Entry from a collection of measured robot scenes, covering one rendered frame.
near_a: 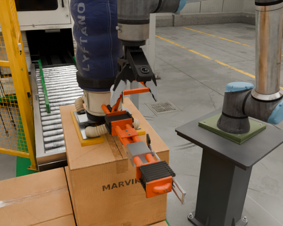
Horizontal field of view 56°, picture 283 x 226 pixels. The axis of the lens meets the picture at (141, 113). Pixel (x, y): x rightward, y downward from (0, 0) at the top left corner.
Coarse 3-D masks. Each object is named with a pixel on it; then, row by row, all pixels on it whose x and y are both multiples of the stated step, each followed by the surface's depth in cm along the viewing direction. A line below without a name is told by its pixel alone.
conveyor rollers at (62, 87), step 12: (36, 72) 337; (48, 72) 340; (60, 72) 338; (72, 72) 342; (48, 84) 301; (60, 84) 298; (72, 84) 302; (48, 96) 270; (60, 96) 266; (72, 96) 270; (48, 120) 224; (60, 120) 219; (48, 132) 201; (60, 132) 204; (48, 144) 186; (60, 144) 188
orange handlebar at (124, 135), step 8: (144, 88) 134; (104, 104) 116; (104, 112) 112; (120, 128) 98; (128, 128) 97; (120, 136) 92; (128, 136) 91; (136, 136) 92; (136, 160) 80; (152, 160) 80; (168, 184) 70; (160, 192) 69
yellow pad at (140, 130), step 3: (123, 105) 144; (132, 114) 135; (141, 126) 123; (135, 129) 120; (138, 129) 121; (141, 129) 121; (138, 132) 119; (141, 132) 119; (144, 132) 120; (138, 135) 119
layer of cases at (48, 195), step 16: (32, 176) 156; (48, 176) 156; (64, 176) 156; (0, 192) 144; (16, 192) 144; (32, 192) 144; (48, 192) 144; (64, 192) 144; (0, 208) 134; (16, 208) 134; (32, 208) 134; (48, 208) 134; (64, 208) 134; (0, 224) 125; (16, 224) 125; (32, 224) 125; (48, 224) 125; (64, 224) 125; (160, 224) 125
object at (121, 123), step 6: (108, 114) 104; (114, 114) 105; (120, 114) 106; (126, 114) 106; (108, 120) 100; (114, 120) 101; (120, 120) 99; (126, 120) 99; (132, 120) 100; (108, 126) 102; (114, 126) 99; (120, 126) 100; (132, 126) 101; (108, 132) 101; (114, 132) 100
